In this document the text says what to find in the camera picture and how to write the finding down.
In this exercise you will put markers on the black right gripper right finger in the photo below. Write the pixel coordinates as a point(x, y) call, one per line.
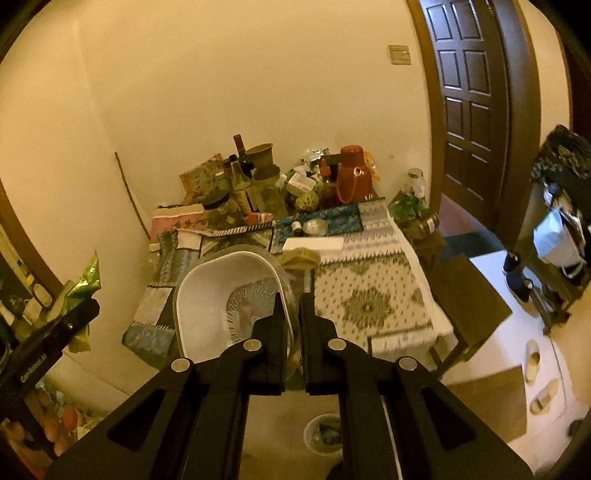
point(398, 420)

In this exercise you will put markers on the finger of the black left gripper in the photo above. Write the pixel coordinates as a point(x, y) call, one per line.
point(39, 352)

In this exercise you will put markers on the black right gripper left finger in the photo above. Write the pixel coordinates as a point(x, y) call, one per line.
point(188, 421)

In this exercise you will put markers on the white plastic trash bin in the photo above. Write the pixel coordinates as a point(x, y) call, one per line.
point(323, 435)

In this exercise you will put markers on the patchwork patterned tablecloth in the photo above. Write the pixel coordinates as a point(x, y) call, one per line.
point(363, 272)

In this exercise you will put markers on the pink patterned box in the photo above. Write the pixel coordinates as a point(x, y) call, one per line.
point(170, 218)

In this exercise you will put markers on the glass jar black lid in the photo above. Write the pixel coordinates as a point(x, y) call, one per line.
point(216, 205)

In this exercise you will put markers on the clear glass jar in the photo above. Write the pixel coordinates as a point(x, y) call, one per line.
point(416, 184)

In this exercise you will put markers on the white plastic bag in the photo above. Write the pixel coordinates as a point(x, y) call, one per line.
point(554, 243)

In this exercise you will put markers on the red thermos jug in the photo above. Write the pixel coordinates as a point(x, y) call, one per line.
point(354, 183)

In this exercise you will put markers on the brown ceramic vase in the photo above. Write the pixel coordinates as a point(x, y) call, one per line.
point(261, 157)

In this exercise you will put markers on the dark wine bottle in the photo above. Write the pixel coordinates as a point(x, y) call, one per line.
point(242, 157)

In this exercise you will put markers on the clothes rack with garments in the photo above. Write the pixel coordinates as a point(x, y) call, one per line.
point(562, 170)

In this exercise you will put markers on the dark wooden door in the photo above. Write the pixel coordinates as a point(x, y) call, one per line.
point(472, 71)

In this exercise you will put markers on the thin stick against wall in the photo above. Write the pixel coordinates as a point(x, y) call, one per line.
point(130, 196)

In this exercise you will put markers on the wall light switch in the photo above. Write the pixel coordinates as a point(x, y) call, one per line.
point(400, 55)

